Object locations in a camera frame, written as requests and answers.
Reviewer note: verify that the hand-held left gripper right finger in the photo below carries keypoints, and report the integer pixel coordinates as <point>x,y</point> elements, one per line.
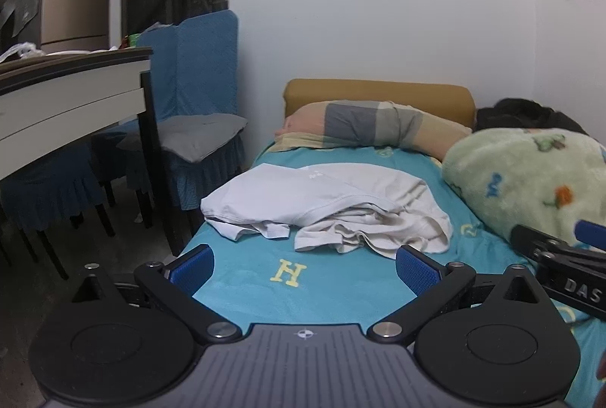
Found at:
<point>416,269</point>

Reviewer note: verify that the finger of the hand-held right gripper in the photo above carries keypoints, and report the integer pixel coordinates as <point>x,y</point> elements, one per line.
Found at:
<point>592,233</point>
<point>535,240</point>

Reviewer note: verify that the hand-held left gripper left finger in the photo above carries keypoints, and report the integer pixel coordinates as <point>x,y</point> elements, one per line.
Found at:
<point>191,267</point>

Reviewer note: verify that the white shirt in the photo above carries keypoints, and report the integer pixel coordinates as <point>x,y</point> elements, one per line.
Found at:
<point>303,199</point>

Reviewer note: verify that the green fleece printed blanket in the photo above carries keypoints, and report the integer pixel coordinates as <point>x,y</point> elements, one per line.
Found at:
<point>521,171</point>

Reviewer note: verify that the bed with teal sheet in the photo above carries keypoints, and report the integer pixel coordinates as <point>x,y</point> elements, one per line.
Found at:
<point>307,294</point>

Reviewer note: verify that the dark cloth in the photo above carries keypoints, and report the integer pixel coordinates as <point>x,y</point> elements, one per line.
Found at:
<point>521,112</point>

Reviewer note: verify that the grey seat cushion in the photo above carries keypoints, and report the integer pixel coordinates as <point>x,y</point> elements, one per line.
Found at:
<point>194,135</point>

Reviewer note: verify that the plaid pillow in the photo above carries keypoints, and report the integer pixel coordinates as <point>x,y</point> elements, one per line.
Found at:
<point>360,124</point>

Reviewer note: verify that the blue covered chair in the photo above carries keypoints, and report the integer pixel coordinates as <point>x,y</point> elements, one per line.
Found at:
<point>47,190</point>
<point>199,67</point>

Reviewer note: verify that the tan bed headboard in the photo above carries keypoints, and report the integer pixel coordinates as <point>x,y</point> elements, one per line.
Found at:
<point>378,90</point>

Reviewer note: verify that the white table with dark top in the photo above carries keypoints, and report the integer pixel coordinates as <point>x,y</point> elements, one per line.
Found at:
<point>61,95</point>

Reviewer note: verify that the white plastic bag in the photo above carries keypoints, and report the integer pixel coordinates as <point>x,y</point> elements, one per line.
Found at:
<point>21,51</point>

